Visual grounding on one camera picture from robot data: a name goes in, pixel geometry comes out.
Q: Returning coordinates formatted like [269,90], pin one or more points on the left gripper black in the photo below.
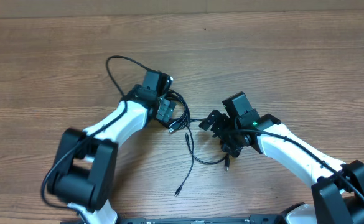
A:
[167,108]

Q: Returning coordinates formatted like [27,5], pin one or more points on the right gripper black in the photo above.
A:
[223,120]

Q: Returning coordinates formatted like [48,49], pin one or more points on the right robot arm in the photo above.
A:
[337,187]

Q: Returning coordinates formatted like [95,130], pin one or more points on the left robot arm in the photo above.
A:
[84,165]

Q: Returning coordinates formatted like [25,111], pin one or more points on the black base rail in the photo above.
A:
[197,220]

